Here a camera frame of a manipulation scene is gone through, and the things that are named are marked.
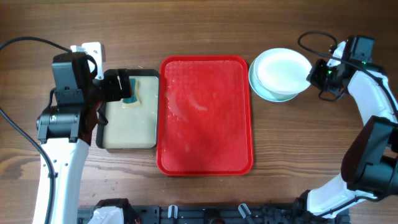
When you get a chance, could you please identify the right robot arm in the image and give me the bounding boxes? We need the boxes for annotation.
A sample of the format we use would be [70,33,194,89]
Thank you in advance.
[292,35,397,222]

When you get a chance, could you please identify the green and yellow sponge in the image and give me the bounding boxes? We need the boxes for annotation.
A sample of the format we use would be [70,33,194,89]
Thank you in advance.
[122,78,141,108]

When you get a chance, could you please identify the white plate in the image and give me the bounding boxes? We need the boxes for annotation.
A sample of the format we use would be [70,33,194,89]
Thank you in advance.
[253,48,312,95]

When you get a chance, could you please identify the black tray with soapy water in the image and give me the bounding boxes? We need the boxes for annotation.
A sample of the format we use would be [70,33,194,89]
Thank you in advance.
[96,69,160,149]

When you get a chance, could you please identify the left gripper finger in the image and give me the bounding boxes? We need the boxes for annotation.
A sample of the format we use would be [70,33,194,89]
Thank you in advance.
[118,69,132,97]
[101,70,121,101]

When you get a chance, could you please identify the red plastic tray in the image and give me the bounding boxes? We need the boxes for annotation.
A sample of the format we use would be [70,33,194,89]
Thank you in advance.
[156,55,254,176]

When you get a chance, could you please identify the pale green plate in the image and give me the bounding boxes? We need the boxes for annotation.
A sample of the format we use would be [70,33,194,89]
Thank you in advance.
[248,60,297,103]

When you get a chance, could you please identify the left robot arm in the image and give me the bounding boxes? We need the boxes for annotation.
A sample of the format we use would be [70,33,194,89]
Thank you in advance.
[33,52,132,223]

